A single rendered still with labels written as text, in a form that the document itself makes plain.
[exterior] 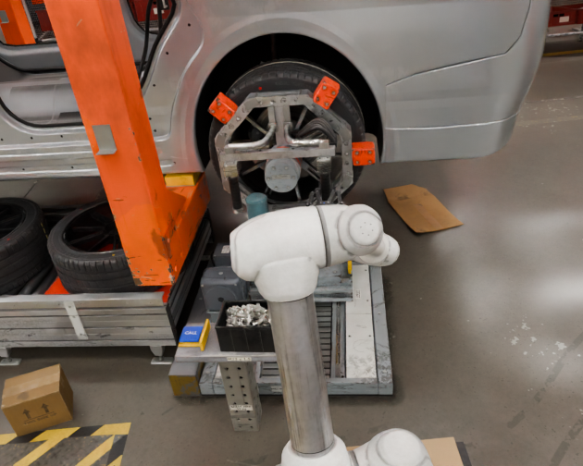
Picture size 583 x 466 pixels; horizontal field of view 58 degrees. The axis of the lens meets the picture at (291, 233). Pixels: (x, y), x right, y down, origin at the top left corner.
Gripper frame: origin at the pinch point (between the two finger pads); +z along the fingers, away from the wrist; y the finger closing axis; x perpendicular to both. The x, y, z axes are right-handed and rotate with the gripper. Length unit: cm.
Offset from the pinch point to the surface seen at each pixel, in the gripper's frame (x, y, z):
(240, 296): -51, -40, 1
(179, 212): -14, -62, 12
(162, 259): -18, -62, -16
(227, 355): -38, -35, -46
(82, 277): -41, -109, 3
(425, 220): -82, 53, 106
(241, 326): -26, -29, -45
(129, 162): 22, -64, -16
